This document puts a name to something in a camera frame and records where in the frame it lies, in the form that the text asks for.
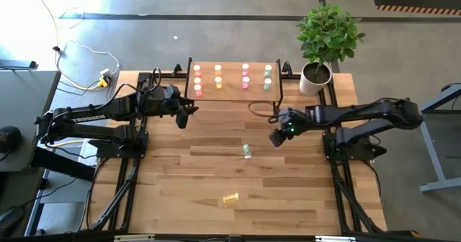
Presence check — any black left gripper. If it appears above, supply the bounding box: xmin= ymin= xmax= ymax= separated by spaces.
xmin=160 ymin=97 xmax=200 ymax=130

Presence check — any black table clamp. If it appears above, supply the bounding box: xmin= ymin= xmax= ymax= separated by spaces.
xmin=81 ymin=63 xmax=421 ymax=242

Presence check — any green plant in white pot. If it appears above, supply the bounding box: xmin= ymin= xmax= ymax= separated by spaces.
xmin=295 ymin=3 xmax=367 ymax=97

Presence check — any white box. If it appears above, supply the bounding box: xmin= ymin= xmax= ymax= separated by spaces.
xmin=78 ymin=135 xmax=104 ymax=166

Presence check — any black desk support beam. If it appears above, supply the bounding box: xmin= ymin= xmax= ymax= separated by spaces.
xmin=30 ymin=146 xmax=97 ymax=182

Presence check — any grey floor plate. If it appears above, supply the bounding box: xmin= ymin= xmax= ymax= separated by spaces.
xmin=39 ymin=169 xmax=93 ymax=205

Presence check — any grey desk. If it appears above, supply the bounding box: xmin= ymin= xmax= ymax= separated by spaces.
xmin=0 ymin=70 xmax=62 ymax=174

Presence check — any black flat panel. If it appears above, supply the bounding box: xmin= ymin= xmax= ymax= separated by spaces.
xmin=0 ymin=59 xmax=38 ymax=71

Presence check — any black cap with orange print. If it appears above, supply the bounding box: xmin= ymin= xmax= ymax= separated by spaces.
xmin=0 ymin=125 xmax=22 ymax=154

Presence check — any black rounded device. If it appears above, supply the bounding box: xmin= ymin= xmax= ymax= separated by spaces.
xmin=0 ymin=205 xmax=25 ymax=238

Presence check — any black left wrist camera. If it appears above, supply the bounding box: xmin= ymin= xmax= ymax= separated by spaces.
xmin=164 ymin=84 xmax=182 ymax=99

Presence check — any black right camera cable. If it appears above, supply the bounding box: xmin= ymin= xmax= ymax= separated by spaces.
xmin=247 ymin=100 xmax=280 ymax=119

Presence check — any black camera cable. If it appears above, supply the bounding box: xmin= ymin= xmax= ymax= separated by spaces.
xmin=150 ymin=66 xmax=162 ymax=91
xmin=247 ymin=100 xmax=280 ymax=119

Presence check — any wooden shelf black metal frame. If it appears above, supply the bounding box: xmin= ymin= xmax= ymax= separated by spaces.
xmin=184 ymin=57 xmax=285 ymax=116

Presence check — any black left camera cable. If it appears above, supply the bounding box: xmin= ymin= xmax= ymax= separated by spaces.
xmin=150 ymin=66 xmax=162 ymax=91

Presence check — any white cable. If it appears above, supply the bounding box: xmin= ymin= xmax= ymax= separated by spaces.
xmin=55 ymin=39 xmax=122 ymax=76

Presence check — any yellow cable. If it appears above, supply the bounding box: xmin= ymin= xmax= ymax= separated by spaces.
xmin=42 ymin=140 xmax=84 ymax=150
xmin=55 ymin=63 xmax=104 ymax=91

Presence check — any silver metal bracket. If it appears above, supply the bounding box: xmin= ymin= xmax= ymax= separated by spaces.
xmin=315 ymin=236 xmax=357 ymax=242
xmin=114 ymin=233 xmax=156 ymax=242

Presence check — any blue-grey metal desk frame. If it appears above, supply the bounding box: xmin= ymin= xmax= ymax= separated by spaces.
xmin=397 ymin=83 xmax=461 ymax=195

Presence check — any thin pale cable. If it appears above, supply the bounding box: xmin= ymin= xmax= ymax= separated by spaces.
xmin=27 ymin=0 xmax=61 ymax=48

